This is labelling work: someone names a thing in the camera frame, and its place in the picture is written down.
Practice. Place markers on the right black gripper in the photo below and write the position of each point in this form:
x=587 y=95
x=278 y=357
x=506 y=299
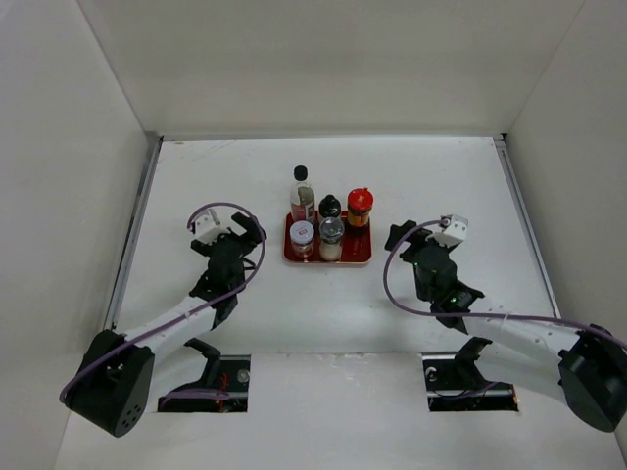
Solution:
x=418 y=241

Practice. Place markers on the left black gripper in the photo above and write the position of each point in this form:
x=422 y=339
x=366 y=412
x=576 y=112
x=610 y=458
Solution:
x=252 y=231

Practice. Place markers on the red-capped sauce jar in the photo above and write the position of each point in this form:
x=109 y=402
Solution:
x=359 y=206

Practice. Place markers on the small white-lidded jar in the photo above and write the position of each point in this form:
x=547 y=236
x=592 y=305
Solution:
x=301 y=235

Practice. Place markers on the tall black-capped clear bottle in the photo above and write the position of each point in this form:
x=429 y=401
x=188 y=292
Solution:
x=302 y=196

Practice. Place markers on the grey-capped salt shaker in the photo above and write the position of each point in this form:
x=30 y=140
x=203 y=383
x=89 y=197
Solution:
x=331 y=233

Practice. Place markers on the small black-capped bottle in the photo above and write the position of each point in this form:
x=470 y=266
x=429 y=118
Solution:
x=329 y=206

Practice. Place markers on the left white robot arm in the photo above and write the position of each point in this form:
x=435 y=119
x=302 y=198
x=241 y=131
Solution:
x=111 y=387

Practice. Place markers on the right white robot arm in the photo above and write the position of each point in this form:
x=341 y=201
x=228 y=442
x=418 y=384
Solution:
x=581 y=366

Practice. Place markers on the red lacquer tray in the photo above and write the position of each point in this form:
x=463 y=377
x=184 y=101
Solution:
x=356 y=245

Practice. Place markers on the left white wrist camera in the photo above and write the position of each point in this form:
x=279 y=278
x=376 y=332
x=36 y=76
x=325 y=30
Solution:
x=207 y=227

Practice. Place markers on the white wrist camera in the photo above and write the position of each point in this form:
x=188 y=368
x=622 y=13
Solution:
x=452 y=231
x=207 y=227

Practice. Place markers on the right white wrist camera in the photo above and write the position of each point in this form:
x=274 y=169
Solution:
x=452 y=231

